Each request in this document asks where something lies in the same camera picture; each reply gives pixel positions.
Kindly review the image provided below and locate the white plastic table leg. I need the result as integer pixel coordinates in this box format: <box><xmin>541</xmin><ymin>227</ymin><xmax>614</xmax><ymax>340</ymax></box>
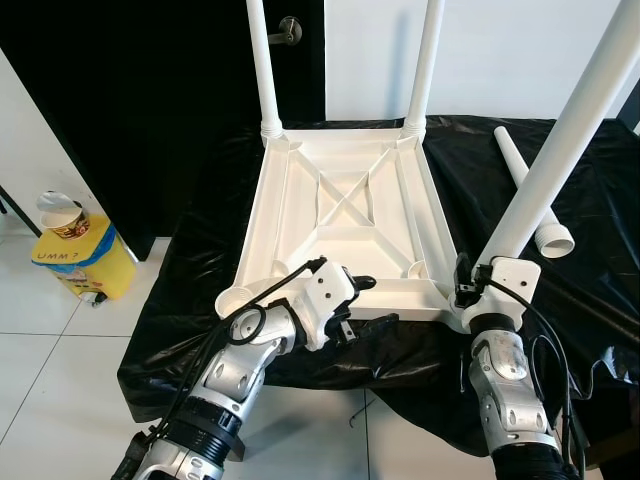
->
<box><xmin>245</xmin><ymin>0</ymin><xmax>286</xmax><ymax>143</ymax></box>
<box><xmin>478</xmin><ymin>0</ymin><xmax>640</xmax><ymax>266</ymax></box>
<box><xmin>402</xmin><ymin>0</ymin><xmax>447</xmax><ymax>138</ymax></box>
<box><xmin>495</xmin><ymin>125</ymin><xmax>577</xmax><ymax>259</ymax></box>

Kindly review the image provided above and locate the yellow cardboard box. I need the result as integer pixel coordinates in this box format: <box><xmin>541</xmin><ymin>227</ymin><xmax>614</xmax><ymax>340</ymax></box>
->
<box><xmin>30</xmin><ymin>215</ymin><xmax>136</xmax><ymax>301</ymax></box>

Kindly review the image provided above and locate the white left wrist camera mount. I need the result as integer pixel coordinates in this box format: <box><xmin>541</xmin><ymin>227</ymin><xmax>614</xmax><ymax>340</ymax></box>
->
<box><xmin>290</xmin><ymin>262</ymin><xmax>359</xmax><ymax>351</ymax></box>

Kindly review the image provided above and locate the printed paper cup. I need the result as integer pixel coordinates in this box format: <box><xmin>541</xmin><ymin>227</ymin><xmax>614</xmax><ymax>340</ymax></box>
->
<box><xmin>38</xmin><ymin>192</ymin><xmax>93</xmax><ymax>241</ymax></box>

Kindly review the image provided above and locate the metal door handle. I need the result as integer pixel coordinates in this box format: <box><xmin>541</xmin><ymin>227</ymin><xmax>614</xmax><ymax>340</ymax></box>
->
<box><xmin>268</xmin><ymin>15</ymin><xmax>303</xmax><ymax>46</ymax></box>

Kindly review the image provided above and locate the black plastic table cover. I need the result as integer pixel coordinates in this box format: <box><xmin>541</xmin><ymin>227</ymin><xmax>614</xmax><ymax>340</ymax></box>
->
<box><xmin>118</xmin><ymin>115</ymin><xmax>640</xmax><ymax>456</ymax></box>

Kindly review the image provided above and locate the dark grey window frame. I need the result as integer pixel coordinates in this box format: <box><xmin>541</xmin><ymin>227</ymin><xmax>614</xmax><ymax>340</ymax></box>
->
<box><xmin>615</xmin><ymin>80</ymin><xmax>640</xmax><ymax>131</ymax></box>

